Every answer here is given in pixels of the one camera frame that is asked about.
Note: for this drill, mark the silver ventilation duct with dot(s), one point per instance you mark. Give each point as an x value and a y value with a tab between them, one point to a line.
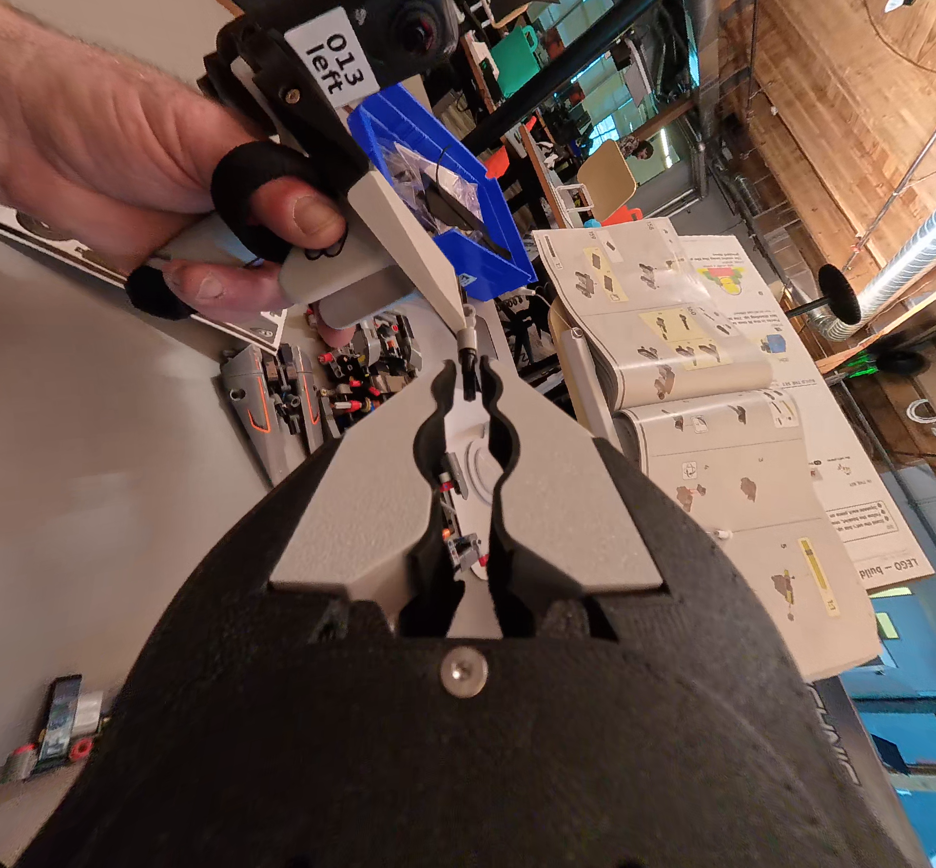
877	283

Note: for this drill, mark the blue plastic parts bin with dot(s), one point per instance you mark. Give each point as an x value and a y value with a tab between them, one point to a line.
468	224

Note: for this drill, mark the lego instruction booklet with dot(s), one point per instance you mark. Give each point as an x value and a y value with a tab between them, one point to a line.
716	385

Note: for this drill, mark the green plastic chair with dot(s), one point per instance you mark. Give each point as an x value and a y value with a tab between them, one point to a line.
515	60

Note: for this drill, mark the lego sticker sheet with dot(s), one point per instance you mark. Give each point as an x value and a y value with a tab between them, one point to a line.
241	330

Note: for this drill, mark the lego technic car chassis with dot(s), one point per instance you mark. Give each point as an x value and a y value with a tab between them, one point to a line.
373	370

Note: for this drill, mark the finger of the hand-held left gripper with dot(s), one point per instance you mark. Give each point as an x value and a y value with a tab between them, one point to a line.
409	246

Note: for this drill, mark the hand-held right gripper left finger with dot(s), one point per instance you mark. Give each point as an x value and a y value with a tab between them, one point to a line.
358	517

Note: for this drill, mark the clear plastic parts bags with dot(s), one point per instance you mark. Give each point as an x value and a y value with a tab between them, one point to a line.
424	180

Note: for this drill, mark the tan wooden chair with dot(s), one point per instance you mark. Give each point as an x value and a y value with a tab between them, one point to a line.
607	177

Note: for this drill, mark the grey lego fin assembly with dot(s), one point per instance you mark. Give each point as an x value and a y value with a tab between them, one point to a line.
256	407

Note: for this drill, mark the black lego subassembly red pins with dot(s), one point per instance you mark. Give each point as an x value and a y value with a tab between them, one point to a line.
62	729

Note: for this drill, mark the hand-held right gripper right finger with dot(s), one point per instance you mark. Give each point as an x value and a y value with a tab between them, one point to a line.
578	517

